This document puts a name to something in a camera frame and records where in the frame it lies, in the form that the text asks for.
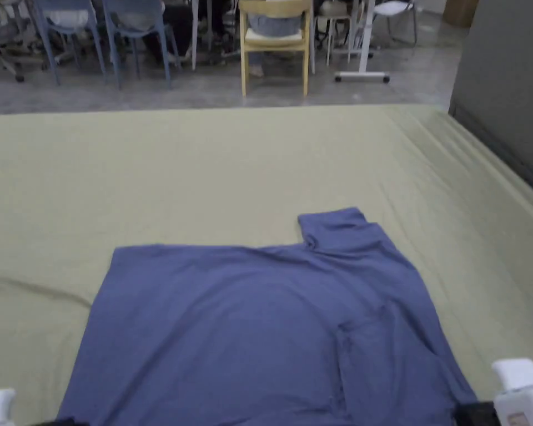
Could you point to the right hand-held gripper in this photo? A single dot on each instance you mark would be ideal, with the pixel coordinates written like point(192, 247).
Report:
point(522, 390)

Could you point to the dark blue shirt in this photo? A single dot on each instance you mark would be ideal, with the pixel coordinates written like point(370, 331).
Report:
point(248, 333)

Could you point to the bed with pale green sheet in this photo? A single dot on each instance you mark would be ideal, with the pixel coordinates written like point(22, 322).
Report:
point(204, 177)

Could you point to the white desk with wheeled foot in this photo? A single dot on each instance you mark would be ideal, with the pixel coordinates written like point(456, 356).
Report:
point(362, 44)

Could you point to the brown carton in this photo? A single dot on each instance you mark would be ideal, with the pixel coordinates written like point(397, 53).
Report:
point(457, 11)

